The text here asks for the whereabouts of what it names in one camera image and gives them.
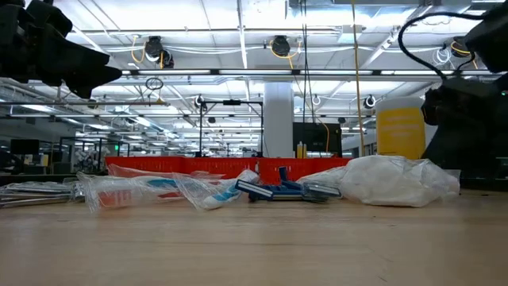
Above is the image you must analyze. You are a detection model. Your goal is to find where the black hanging cable loop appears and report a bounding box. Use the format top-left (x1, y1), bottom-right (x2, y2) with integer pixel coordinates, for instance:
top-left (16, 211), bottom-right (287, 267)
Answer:
top-left (144, 76), bottom-right (164, 91)

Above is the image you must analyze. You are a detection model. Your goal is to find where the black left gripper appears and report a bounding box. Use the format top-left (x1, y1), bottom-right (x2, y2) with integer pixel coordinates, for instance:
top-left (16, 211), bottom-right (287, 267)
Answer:
top-left (0, 0), bottom-right (123, 99)

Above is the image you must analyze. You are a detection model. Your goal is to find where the yellow wipes canister white lid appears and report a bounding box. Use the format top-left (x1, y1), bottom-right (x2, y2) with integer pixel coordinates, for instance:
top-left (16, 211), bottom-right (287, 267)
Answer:
top-left (375, 97), bottom-right (427, 160)

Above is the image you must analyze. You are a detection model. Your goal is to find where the red plastic basket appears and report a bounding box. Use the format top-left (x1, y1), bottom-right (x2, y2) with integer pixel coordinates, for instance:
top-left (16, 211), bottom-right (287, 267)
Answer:
top-left (311, 157), bottom-right (353, 172)
top-left (184, 157), bottom-right (260, 180)
top-left (105, 156), bottom-right (187, 180)
top-left (260, 157), bottom-right (314, 186)

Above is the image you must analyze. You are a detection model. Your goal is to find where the black ceiling cable reel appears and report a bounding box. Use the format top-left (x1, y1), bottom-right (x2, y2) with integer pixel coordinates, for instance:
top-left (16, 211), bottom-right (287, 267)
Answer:
top-left (270, 35), bottom-right (292, 58)
top-left (144, 35), bottom-right (175, 69)
top-left (450, 36), bottom-right (477, 60)

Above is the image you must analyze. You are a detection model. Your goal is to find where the black desk monitor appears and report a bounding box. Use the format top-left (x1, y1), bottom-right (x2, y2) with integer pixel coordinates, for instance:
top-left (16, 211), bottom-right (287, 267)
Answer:
top-left (10, 138), bottom-right (40, 157)

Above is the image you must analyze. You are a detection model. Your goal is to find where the black background rig frame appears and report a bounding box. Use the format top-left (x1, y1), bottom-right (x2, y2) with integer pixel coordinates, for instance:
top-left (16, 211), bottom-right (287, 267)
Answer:
top-left (199, 99), bottom-right (264, 158)

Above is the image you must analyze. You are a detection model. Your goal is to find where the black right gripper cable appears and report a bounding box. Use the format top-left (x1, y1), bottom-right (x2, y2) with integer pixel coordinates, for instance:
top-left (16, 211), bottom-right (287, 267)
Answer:
top-left (398, 11), bottom-right (495, 80)

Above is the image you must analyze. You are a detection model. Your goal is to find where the grey horizontal metal bar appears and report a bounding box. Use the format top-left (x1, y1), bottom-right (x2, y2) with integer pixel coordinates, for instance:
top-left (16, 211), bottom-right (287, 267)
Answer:
top-left (0, 101), bottom-right (170, 107)

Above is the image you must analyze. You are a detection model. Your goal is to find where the black rail with light strips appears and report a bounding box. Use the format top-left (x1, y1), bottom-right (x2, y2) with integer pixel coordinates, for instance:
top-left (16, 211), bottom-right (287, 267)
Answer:
top-left (118, 68), bottom-right (508, 77)

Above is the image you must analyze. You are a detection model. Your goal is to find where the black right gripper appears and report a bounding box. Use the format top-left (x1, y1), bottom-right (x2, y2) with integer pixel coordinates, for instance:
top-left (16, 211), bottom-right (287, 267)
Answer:
top-left (420, 77), bottom-right (508, 180)

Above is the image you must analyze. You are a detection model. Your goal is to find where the white building column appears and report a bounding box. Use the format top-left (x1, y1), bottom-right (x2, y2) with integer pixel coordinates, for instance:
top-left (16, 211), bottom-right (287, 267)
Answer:
top-left (264, 82), bottom-right (295, 159)

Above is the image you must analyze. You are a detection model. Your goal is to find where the black wall monitor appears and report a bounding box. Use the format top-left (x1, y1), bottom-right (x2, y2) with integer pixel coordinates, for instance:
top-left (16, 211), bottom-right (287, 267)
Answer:
top-left (292, 122), bottom-right (343, 158)

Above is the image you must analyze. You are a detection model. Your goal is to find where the clear bag of cotton swabs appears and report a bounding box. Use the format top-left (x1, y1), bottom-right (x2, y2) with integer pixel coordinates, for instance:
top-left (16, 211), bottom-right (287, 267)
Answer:
top-left (297, 165), bottom-right (346, 191)

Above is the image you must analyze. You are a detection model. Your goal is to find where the clear bag of cotton pads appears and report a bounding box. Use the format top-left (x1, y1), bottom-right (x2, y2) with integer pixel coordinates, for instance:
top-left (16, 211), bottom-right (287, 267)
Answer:
top-left (339, 154), bottom-right (461, 208)

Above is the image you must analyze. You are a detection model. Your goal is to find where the blue razors pile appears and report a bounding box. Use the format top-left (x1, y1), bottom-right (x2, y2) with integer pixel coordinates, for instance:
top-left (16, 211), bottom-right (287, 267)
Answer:
top-left (234, 179), bottom-right (303, 203)

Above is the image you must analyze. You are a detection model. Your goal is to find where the white toothbrush blue grip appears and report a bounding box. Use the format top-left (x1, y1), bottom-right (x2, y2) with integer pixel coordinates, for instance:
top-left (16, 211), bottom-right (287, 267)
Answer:
top-left (174, 169), bottom-right (261, 211)

